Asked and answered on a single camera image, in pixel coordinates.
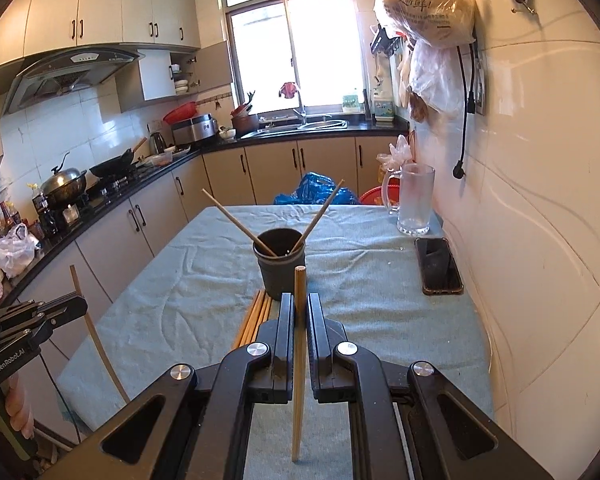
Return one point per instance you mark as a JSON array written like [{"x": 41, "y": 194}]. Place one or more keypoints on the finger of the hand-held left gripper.
[{"x": 65, "y": 310}]

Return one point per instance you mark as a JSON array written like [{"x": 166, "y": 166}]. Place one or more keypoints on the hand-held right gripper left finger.
[{"x": 286, "y": 330}]

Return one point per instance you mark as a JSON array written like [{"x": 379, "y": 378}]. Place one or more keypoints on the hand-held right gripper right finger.
[{"x": 314, "y": 330}]

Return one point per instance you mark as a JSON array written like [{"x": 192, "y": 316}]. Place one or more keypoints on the wooden chopstick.
[
  {"x": 317, "y": 215},
  {"x": 246, "y": 319},
  {"x": 258, "y": 316},
  {"x": 298, "y": 360},
  {"x": 265, "y": 314},
  {"x": 252, "y": 319},
  {"x": 237, "y": 222},
  {"x": 102, "y": 355}
]

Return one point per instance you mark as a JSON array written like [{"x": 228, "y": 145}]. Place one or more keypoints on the dark grey cup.
[{"x": 280, "y": 275}]

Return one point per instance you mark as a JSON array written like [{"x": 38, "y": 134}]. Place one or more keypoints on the person's left hand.
[{"x": 20, "y": 405}]

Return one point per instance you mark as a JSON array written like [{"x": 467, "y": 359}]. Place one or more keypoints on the dark sauce bottle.
[{"x": 42, "y": 207}]

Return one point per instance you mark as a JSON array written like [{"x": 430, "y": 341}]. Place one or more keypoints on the teal table cloth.
[{"x": 190, "y": 285}]

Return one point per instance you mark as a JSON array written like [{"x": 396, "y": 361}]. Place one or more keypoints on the cream lower cabinets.
[{"x": 145, "y": 220}]

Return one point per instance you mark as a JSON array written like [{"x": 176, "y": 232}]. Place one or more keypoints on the cream cabinets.
[
  {"x": 105, "y": 5},
  {"x": 145, "y": 220}
]

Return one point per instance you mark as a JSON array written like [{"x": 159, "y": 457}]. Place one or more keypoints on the steel pot with lid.
[{"x": 62, "y": 182}]

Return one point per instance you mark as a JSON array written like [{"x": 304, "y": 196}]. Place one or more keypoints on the gas stove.
[{"x": 117, "y": 185}]

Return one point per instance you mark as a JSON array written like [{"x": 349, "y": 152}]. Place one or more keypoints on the black kitchen countertop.
[{"x": 130, "y": 187}]

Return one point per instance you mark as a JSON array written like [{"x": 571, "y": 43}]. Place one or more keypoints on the black smartphone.
[{"x": 437, "y": 265}]

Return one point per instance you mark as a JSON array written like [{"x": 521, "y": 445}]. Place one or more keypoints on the blue plastic bag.
[{"x": 310, "y": 187}]

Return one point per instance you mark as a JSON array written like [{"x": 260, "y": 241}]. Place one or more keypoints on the red plastic basket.
[{"x": 375, "y": 195}]

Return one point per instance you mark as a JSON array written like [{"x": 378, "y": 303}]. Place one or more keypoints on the black wok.
[{"x": 112, "y": 165}]

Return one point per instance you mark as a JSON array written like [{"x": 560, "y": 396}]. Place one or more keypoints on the clear glass mug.
[{"x": 415, "y": 200}]

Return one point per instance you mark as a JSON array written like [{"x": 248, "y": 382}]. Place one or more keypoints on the plastic food container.
[{"x": 159, "y": 160}]

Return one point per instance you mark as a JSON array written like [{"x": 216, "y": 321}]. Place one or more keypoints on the steel kettle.
[{"x": 156, "y": 144}]

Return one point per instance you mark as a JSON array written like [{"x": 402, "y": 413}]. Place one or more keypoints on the clear plastic bag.
[{"x": 397, "y": 152}]

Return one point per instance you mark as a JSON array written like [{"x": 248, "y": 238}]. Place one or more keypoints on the steel sink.
[{"x": 290, "y": 129}]

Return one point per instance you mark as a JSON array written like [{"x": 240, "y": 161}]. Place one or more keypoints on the stone mortar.
[{"x": 228, "y": 133}]

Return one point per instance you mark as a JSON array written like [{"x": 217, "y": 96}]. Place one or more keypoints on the brown clay utensil pot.
[{"x": 244, "y": 122}]

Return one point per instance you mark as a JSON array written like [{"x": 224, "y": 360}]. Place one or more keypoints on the silver rice cooker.
[{"x": 195, "y": 130}]

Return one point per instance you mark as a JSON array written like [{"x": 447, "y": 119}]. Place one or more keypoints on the metal faucet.
[{"x": 301, "y": 107}]

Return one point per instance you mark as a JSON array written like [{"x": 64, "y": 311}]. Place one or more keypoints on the red colander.
[{"x": 180, "y": 112}]

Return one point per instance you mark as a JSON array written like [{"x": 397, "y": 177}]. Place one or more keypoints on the green bottle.
[{"x": 350, "y": 104}]

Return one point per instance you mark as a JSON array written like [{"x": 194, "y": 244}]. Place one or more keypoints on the white detergent carton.
[{"x": 383, "y": 107}]

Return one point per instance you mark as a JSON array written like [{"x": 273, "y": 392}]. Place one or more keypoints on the metal range hood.
[{"x": 65, "y": 75}]

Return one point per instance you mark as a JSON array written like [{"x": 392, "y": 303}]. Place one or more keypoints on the red cloth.
[{"x": 289, "y": 90}]

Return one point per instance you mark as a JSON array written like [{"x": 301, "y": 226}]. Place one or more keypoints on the brown hanging bag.
[{"x": 416, "y": 105}]

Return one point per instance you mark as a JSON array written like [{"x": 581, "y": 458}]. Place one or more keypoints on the stack of white dishes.
[{"x": 180, "y": 82}]

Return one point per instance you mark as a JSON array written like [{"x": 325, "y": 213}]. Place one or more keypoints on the kitchen window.
[{"x": 290, "y": 50}]

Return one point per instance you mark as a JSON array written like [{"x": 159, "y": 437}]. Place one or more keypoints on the white hanging plastic bag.
[{"x": 437, "y": 75}]

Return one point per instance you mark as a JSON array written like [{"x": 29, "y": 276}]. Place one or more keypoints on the cream upper cabinets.
[{"x": 105, "y": 5}]

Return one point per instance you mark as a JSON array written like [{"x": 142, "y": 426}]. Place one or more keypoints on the large hanging plastic bag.
[{"x": 425, "y": 0}]

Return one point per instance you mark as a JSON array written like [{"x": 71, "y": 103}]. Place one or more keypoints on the open wall cabinet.
[{"x": 150, "y": 80}]

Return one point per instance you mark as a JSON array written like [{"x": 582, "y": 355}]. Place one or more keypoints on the wall power strip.
[{"x": 480, "y": 80}]

